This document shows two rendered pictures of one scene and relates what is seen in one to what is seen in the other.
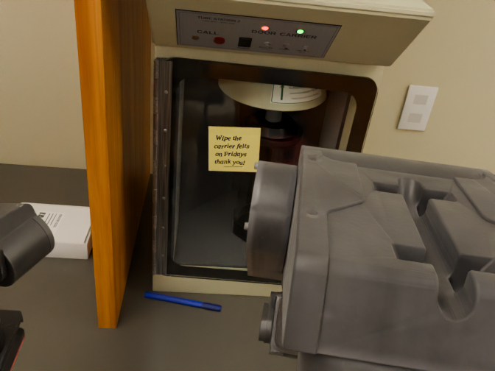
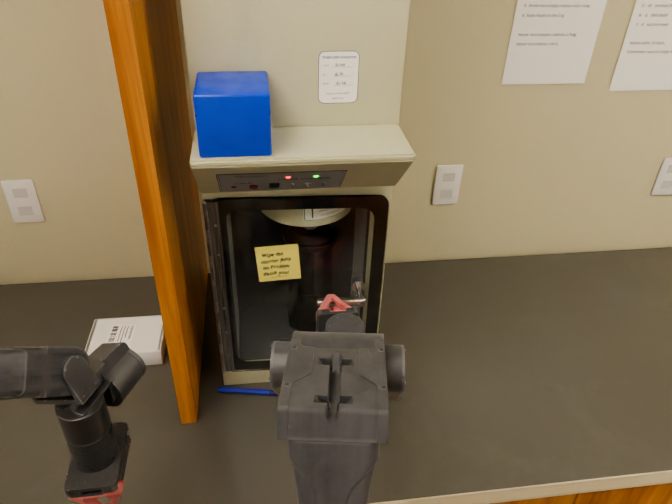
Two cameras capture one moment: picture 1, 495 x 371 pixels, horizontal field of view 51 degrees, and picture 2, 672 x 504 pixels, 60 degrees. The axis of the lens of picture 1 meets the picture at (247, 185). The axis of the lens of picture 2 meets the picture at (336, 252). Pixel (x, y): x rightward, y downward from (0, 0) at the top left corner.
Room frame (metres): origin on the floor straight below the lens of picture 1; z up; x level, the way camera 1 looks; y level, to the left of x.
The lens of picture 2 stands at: (-0.17, -0.04, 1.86)
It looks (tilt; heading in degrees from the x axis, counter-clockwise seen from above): 35 degrees down; 357
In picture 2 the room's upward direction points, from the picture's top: 2 degrees clockwise
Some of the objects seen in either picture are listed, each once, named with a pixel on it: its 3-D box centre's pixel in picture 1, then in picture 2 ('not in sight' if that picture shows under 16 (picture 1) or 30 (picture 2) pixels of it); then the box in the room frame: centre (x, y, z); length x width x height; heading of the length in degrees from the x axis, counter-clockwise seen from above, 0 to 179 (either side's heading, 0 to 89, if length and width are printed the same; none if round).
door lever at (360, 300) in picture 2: not in sight; (341, 295); (0.65, -0.09, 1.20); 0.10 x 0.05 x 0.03; 94
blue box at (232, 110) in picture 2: not in sight; (234, 113); (0.62, 0.08, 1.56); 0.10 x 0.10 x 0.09; 6
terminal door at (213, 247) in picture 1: (255, 188); (300, 291); (0.68, -0.01, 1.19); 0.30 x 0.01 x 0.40; 94
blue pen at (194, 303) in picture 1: (183, 301); (251, 391); (0.65, 0.09, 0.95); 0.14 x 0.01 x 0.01; 86
